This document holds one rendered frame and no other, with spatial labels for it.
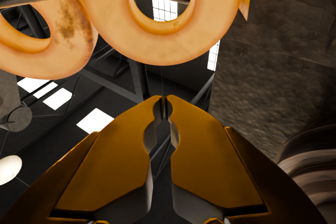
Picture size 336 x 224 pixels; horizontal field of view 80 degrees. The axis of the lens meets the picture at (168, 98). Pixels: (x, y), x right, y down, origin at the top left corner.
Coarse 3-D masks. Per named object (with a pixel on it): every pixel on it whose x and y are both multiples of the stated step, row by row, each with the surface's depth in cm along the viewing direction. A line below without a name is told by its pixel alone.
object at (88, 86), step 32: (32, 32) 1463; (96, 64) 1165; (128, 64) 1125; (32, 96) 1005; (96, 96) 987; (192, 96) 960; (0, 128) 688; (32, 128) 869; (64, 128) 862; (160, 128) 842; (32, 160) 766; (160, 160) 687; (0, 192) 689; (160, 192) 667
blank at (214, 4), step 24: (96, 0) 20; (120, 0) 20; (192, 0) 21; (216, 0) 20; (96, 24) 21; (120, 24) 21; (144, 24) 22; (168, 24) 24; (192, 24) 22; (216, 24) 22; (120, 48) 24; (144, 48) 24; (168, 48) 24; (192, 48) 24
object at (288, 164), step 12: (324, 132) 42; (300, 144) 45; (312, 144) 42; (324, 144) 40; (288, 156) 44; (300, 156) 42; (312, 156) 40; (324, 156) 38; (288, 168) 46; (300, 168) 44
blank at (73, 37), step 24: (48, 0) 20; (72, 0) 20; (0, 24) 23; (48, 24) 21; (72, 24) 21; (0, 48) 23; (24, 48) 24; (48, 48) 24; (72, 48) 24; (24, 72) 26; (48, 72) 26; (72, 72) 26
